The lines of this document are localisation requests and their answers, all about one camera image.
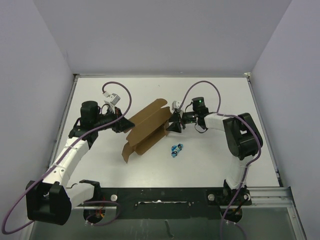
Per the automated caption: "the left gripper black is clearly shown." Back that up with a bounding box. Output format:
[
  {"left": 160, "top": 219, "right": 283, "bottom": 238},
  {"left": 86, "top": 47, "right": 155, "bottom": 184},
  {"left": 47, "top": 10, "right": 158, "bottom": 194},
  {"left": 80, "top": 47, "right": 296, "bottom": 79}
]
[{"left": 93, "top": 106, "right": 135, "bottom": 133}]

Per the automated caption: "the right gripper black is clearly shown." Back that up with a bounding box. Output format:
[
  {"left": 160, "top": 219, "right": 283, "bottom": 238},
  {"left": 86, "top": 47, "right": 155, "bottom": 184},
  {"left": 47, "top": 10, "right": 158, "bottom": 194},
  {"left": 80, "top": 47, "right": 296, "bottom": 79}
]
[{"left": 166, "top": 111, "right": 198, "bottom": 133}]

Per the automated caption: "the brown cardboard box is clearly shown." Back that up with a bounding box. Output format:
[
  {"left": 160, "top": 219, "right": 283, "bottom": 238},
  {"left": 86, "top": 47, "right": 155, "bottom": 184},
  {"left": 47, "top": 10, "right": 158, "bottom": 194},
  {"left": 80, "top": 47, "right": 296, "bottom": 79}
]
[{"left": 121, "top": 98, "right": 172, "bottom": 163}]

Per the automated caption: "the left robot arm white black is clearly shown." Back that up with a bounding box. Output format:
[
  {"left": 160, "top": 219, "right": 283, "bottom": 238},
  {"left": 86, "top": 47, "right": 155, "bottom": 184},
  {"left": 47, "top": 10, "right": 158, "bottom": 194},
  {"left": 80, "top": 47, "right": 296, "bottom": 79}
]
[{"left": 26, "top": 101, "right": 135, "bottom": 225}]

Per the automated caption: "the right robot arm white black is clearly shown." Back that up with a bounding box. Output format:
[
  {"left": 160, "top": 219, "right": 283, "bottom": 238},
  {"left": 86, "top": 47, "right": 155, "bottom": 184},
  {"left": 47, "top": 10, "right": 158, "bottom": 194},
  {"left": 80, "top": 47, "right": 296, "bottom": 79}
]
[{"left": 166, "top": 97, "right": 263, "bottom": 205}]

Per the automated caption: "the blue toy car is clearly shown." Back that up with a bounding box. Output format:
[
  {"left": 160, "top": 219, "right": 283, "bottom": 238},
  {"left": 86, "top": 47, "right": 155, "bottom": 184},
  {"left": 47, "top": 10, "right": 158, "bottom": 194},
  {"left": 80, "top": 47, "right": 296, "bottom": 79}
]
[{"left": 171, "top": 143, "right": 184, "bottom": 158}]

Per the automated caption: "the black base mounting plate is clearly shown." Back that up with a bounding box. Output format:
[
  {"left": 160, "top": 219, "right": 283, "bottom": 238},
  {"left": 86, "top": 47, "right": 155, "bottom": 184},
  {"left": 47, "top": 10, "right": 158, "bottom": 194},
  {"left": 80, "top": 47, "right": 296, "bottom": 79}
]
[{"left": 83, "top": 187, "right": 252, "bottom": 223}]

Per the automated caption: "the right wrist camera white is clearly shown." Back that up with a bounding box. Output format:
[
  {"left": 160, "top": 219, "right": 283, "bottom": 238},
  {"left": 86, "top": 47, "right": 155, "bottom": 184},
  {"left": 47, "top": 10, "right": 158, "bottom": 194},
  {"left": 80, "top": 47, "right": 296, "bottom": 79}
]
[{"left": 171, "top": 100, "right": 183, "bottom": 113}]

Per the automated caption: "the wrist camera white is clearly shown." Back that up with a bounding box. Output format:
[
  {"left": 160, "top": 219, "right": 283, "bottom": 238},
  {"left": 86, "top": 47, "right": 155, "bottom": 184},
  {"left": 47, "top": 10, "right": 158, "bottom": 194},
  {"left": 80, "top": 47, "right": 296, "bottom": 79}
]
[
  {"left": 102, "top": 91, "right": 121, "bottom": 106},
  {"left": 171, "top": 100, "right": 183, "bottom": 113}
]

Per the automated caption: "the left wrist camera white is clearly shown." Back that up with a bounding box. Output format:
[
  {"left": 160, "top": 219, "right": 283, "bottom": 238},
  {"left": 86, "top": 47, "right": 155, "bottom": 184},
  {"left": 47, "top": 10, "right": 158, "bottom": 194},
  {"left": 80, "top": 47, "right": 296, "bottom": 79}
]
[{"left": 102, "top": 91, "right": 121, "bottom": 106}]

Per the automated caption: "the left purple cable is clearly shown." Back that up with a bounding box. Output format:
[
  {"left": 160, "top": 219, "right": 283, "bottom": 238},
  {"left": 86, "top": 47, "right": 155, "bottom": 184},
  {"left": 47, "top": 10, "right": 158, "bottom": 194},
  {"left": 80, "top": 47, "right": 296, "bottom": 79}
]
[{"left": 0, "top": 81, "right": 133, "bottom": 234}]

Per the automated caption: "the purple cable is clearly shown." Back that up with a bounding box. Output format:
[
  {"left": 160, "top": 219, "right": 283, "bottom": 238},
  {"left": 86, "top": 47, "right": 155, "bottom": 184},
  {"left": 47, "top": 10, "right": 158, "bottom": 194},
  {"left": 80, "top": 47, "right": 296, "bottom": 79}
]
[
  {"left": 0, "top": 81, "right": 133, "bottom": 234},
  {"left": 180, "top": 80, "right": 262, "bottom": 240}
]

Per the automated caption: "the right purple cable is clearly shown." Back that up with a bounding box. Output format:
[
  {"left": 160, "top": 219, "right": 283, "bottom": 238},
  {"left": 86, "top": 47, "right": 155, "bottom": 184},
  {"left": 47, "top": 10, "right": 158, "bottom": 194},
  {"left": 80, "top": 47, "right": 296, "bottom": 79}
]
[{"left": 180, "top": 80, "right": 262, "bottom": 240}]

